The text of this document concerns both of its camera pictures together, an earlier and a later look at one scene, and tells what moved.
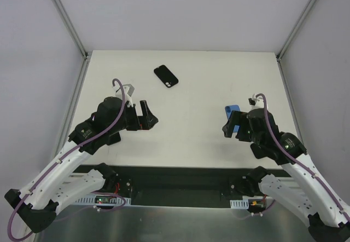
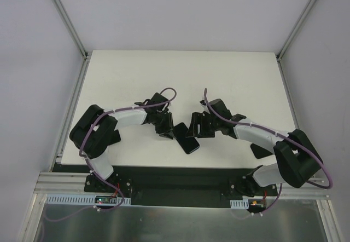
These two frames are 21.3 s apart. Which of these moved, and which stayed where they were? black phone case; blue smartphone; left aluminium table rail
Moved: blue smartphone; black phone case
Stayed: left aluminium table rail
